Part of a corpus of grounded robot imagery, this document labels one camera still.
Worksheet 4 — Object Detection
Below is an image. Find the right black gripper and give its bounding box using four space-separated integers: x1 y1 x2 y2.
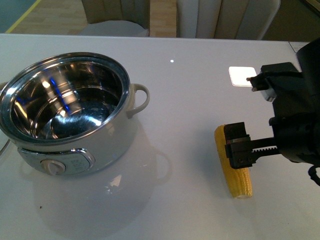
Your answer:
223 87 320 170

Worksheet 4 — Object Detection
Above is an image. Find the yellow corn cob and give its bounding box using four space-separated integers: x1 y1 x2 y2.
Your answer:
214 125 253 199

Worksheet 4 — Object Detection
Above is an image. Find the cream electric cooking pot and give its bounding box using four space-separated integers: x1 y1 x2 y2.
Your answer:
0 52 150 176

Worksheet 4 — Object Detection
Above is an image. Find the beige chair right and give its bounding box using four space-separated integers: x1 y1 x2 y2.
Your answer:
177 0 281 40

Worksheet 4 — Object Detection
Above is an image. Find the beige chair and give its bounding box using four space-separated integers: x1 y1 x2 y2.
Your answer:
177 0 281 40
79 0 151 37

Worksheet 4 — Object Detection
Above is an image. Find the beige chair left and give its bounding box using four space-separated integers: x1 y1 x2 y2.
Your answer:
79 0 151 37

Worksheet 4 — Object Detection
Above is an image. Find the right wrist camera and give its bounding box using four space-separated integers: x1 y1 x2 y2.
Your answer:
246 62 306 102

